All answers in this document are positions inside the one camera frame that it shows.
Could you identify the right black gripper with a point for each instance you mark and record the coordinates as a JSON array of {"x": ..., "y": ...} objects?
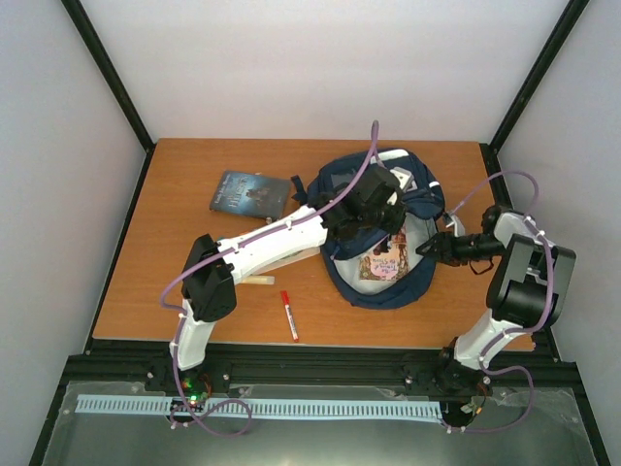
[{"x": 445, "y": 243}]

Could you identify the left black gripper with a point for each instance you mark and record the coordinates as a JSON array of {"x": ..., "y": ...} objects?
[{"x": 393, "y": 224}]

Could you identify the pink illustrated paperback book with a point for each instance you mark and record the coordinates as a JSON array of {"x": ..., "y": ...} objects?
[{"x": 389, "y": 267}]

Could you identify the navy blue student backpack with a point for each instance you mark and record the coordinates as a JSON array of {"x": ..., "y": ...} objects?
[{"x": 424, "y": 207}]

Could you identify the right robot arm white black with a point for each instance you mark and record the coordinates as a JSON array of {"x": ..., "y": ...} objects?
[{"x": 527, "y": 292}]

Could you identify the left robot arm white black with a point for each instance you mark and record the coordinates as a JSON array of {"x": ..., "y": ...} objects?
[{"x": 212, "y": 269}]

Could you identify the red marker pen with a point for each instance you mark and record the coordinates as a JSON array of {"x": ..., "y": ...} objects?
[{"x": 290, "y": 318}]

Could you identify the yellow highlighter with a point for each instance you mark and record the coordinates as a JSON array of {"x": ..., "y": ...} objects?
[{"x": 259, "y": 280}]

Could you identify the dark blue fantasy book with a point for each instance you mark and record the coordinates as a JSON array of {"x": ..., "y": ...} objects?
[{"x": 252, "y": 195}]

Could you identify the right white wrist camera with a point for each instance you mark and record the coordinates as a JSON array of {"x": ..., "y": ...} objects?
[{"x": 453, "y": 223}]

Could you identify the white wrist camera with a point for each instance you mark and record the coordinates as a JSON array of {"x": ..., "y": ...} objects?
[
  {"x": 405, "y": 178},
  {"x": 453, "y": 223}
]

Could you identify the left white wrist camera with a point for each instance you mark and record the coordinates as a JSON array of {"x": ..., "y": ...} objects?
[{"x": 405, "y": 178}]

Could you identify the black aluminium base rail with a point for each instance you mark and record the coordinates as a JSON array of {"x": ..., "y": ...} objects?
[{"x": 407, "y": 371}]

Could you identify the right black frame post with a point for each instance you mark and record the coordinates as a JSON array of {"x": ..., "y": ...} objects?
[{"x": 559, "y": 34}]

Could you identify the black frame post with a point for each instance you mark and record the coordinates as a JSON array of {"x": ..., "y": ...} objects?
[
  {"x": 559, "y": 34},
  {"x": 90, "y": 37}
]

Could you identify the light blue slotted cable duct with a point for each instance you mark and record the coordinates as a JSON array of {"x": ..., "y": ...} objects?
[{"x": 271, "y": 409}]

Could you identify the left black frame post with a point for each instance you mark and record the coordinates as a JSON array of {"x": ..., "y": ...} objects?
[{"x": 90, "y": 37}]

